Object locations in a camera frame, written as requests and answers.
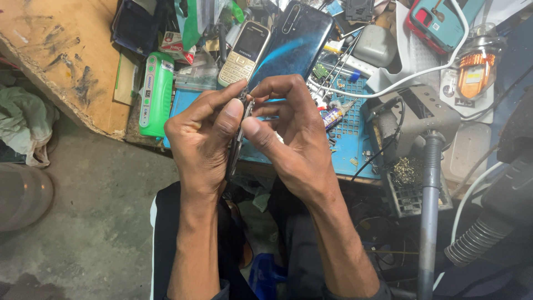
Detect person's right hand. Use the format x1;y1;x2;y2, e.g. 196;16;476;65
241;74;339;210

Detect person's left hand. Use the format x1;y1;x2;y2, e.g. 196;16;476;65
164;79;250;197

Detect dark phone frame part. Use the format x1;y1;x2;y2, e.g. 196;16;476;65
225;85;256;182

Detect small glue tube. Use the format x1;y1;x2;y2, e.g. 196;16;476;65
321;99;359;130

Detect blue work mat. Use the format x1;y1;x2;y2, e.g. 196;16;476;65
162;74;382;181

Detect green and white power bank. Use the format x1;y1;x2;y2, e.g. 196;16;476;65
138;51;175;138

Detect clear plastic case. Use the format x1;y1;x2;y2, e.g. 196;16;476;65
174;62;220;91

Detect small green circuit board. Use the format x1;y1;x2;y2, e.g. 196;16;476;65
312;62;331;81

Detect red and white small box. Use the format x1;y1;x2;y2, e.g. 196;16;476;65
160;31;197;66

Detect metal tweezers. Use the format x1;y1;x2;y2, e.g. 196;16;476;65
314;31;364;101

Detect person's black trousers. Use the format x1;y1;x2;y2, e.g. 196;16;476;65
149;178;394;300

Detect gold keypad phone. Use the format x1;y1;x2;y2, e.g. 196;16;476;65
217;20;272;88

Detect brass cleaning wool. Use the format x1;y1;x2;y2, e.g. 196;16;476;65
388;157;424;187

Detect dark blue smartphone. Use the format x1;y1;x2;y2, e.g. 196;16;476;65
247;0;336;91

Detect green plastic bag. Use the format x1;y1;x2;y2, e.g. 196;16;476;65
174;0;245;51

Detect grey soldering iron stand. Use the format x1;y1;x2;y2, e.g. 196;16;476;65
361;85;462;218

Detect dark blue pouch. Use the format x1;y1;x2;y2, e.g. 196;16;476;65
111;0;168;57

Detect blue plastic item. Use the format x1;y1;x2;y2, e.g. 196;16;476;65
249;252;289;300

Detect grey plastic box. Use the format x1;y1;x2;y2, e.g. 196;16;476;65
352;24;399;68

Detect grey pipe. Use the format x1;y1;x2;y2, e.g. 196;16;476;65
416;131;447;300

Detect worn wooden board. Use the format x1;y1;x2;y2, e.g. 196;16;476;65
0;0;143;141

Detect black plastic phone part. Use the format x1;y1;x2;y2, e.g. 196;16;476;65
345;0;376;22

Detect white plastic container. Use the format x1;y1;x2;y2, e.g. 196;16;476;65
441;122;493;185

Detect crumpled pale cloth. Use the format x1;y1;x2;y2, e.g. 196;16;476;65
0;85;60;168

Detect teal and red phone case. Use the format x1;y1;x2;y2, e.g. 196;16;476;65
406;0;487;56

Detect packaged orange headlight bulb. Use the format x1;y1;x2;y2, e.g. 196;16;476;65
440;22;508;120

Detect white cable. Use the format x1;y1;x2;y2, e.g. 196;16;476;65
307;0;470;99

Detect grey corrugated hose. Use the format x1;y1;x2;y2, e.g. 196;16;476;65
443;208;516;268

